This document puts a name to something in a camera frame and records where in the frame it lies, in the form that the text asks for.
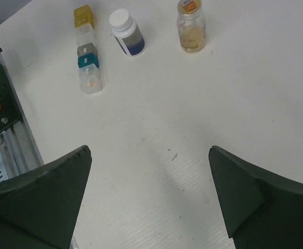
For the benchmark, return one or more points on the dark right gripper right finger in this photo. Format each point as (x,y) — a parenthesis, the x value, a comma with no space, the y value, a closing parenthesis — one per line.
(260,209)

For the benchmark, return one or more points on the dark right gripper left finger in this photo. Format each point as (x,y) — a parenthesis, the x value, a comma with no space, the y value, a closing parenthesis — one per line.
(39,209)

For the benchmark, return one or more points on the weekly pill organizer strip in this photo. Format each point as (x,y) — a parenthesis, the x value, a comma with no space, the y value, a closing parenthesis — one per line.
(87,53)

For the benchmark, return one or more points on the white pill bottle blue label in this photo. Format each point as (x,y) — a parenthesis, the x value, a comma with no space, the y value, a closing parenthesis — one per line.
(126,32)

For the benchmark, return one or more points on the clear glass jar gold lid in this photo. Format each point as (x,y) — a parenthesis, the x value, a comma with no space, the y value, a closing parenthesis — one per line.
(191,25)

